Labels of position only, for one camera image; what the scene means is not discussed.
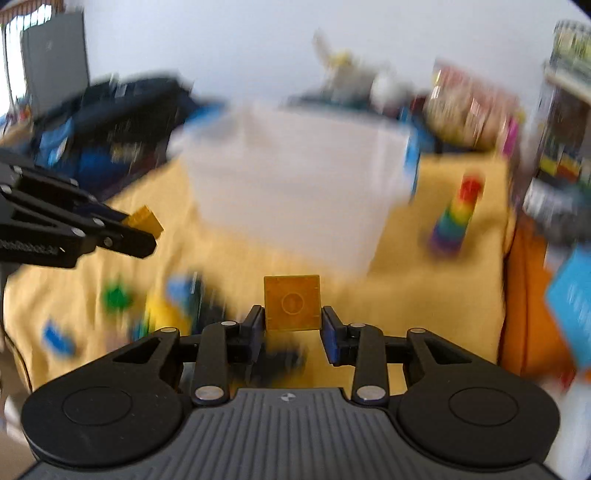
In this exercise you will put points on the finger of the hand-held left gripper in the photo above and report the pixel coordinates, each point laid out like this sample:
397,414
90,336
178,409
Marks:
108,213
129,242

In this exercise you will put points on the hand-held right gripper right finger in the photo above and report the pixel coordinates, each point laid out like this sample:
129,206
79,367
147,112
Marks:
330,337

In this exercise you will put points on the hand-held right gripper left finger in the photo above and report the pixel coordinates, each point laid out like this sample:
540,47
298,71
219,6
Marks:
255,330

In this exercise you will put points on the golden yellow toy brick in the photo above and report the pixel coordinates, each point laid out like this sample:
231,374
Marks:
145,224

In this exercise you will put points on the brown wooden toy block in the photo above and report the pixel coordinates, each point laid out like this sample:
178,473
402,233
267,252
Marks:
292,302

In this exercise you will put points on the light blue toy brick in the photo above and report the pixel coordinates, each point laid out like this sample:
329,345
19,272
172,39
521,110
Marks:
182,293

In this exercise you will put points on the small yellow toy piece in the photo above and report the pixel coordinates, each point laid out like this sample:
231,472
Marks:
164,318

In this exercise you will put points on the blue airplane disc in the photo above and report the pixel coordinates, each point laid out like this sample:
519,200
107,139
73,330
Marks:
59,338

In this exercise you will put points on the white plastic storage bin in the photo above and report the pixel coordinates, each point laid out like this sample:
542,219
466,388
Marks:
295,184

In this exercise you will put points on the yellow cloth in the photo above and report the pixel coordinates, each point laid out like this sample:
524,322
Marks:
415,300

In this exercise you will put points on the dark blue stroller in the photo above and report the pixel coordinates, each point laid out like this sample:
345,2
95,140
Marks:
138,115

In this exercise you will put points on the grey door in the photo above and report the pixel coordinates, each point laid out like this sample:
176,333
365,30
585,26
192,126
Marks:
55,64

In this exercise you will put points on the orange box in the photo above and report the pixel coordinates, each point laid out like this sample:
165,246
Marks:
526,300

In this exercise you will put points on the light blue card box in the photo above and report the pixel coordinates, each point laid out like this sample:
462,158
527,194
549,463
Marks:
572,304

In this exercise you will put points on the clear snack bag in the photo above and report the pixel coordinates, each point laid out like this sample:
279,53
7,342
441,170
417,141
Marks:
466,110

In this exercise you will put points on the pink plastic wrap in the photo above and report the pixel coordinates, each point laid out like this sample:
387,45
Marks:
510,136

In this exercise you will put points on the white plastic bag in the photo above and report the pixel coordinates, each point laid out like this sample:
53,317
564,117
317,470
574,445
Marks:
341,64

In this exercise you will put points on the colourful toy box stack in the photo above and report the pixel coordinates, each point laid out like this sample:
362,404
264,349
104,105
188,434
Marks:
563,138

